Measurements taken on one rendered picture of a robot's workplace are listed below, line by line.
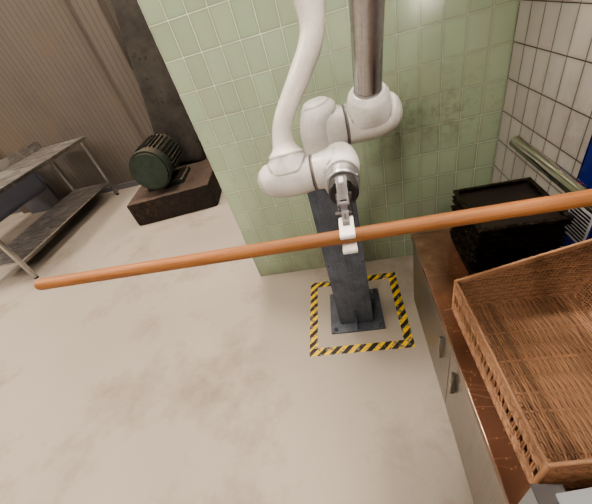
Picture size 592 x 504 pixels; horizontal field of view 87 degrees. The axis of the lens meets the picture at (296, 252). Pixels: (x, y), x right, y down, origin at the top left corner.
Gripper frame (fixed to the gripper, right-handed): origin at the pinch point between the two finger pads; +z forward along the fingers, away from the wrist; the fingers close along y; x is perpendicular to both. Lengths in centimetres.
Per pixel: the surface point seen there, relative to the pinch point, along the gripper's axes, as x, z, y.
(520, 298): -54, -26, 60
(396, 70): -31, -122, 0
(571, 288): -69, -27, 58
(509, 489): -28, 28, 61
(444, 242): -39, -64, 62
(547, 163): -45.0, -17.4, 2.3
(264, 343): 66, -59, 120
